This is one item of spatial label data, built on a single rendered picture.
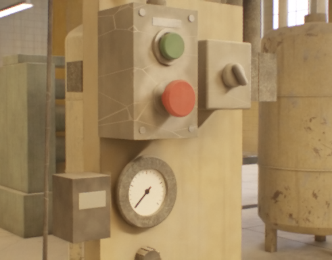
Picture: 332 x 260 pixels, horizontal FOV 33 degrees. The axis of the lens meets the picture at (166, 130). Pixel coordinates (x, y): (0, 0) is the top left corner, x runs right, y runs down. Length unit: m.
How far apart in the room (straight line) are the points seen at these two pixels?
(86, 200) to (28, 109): 6.04
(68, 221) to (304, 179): 4.96
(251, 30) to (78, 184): 0.42
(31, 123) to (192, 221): 5.96
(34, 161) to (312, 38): 3.35
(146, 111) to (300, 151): 4.94
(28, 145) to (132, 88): 6.08
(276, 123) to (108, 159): 4.99
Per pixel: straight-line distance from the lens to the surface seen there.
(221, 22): 0.79
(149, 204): 0.71
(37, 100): 6.71
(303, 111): 5.50
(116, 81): 0.64
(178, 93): 0.61
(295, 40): 5.56
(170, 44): 0.62
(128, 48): 0.62
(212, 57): 0.69
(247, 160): 7.08
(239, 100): 0.72
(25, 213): 6.70
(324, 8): 10.09
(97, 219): 0.65
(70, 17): 8.17
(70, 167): 4.20
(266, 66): 0.90
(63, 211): 0.65
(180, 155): 0.74
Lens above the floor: 1.51
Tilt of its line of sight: 2 degrees down
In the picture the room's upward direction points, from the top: straight up
